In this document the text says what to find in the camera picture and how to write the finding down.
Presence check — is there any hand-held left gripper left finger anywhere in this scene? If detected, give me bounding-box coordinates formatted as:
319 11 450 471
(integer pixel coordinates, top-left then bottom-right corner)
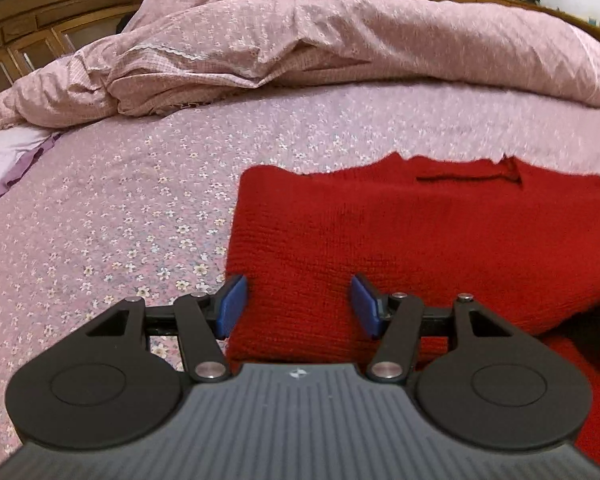
86 274 248 383

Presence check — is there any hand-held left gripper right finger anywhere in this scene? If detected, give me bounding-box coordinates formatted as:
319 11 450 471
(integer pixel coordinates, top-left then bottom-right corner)
350 272 515 382

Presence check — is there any red knit cardigan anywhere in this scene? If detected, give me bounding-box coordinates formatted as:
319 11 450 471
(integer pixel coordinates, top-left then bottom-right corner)
225 154 600 473

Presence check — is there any pink floral bed sheet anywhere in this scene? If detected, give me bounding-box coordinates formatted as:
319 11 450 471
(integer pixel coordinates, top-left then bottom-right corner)
0 80 600 443

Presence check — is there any purple pillow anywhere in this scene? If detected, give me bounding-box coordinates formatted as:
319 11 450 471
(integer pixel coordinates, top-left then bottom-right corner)
0 126 63 211

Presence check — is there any pink floral duvet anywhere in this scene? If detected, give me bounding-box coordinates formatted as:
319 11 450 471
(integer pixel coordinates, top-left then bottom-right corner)
0 0 600 136

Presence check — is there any dark wooden headboard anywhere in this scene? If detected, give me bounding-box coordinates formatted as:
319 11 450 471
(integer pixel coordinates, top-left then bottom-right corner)
0 0 152 121

